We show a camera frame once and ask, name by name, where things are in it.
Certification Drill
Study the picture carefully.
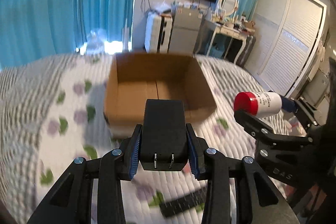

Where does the white bottle red cap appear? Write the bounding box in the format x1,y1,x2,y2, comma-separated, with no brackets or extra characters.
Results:
234,92,282,118

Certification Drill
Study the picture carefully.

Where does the black power adapter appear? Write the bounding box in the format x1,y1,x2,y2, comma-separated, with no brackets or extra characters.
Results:
139,99,189,172

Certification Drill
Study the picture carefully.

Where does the black remote control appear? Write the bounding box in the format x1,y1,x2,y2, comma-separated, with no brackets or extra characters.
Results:
159,186,207,218

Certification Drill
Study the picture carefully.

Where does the white louvered wardrobe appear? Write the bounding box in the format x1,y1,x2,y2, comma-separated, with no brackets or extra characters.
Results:
244,0,327,97

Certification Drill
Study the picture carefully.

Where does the floral quilted bedspread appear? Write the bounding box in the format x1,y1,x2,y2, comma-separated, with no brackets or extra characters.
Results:
1,54,263,223

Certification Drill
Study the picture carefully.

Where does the white dressing table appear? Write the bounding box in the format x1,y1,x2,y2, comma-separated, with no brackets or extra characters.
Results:
205,19,256,67

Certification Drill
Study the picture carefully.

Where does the silver mini fridge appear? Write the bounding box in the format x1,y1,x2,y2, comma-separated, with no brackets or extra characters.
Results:
169,6,203,55

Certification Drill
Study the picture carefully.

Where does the white oval mirror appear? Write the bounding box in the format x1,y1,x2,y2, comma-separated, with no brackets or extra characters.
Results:
217,0,239,17

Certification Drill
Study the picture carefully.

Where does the brown cardboard box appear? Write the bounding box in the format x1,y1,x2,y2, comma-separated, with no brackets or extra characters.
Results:
103,52,217,139

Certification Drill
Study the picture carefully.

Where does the white black suitcase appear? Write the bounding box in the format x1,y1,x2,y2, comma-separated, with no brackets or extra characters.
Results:
144,12,173,53

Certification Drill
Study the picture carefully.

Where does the blue window curtain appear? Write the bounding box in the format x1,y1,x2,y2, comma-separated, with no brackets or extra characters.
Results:
1,0,134,68

